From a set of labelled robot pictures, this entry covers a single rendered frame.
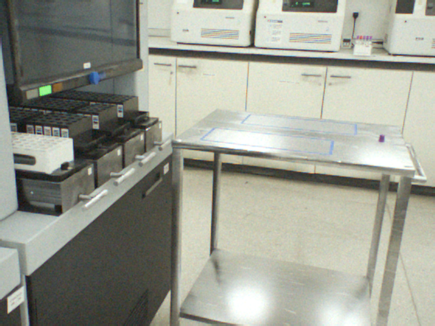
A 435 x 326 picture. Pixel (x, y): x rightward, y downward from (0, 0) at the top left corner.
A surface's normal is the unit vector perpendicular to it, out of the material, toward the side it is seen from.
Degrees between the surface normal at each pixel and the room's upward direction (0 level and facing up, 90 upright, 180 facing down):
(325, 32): 90
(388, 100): 90
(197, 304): 0
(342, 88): 90
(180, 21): 90
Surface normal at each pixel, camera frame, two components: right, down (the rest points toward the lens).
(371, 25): -0.25, 0.29
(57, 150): 0.97, 0.11
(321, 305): 0.04, -0.95
